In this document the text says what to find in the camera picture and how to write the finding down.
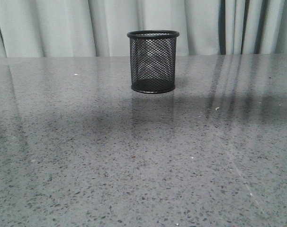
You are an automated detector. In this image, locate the black mesh pen cup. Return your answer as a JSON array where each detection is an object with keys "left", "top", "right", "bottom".
[{"left": 127, "top": 30, "right": 179, "bottom": 94}]

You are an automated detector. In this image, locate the grey pleated curtain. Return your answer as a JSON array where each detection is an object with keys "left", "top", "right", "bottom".
[{"left": 0, "top": 0, "right": 287, "bottom": 57}]

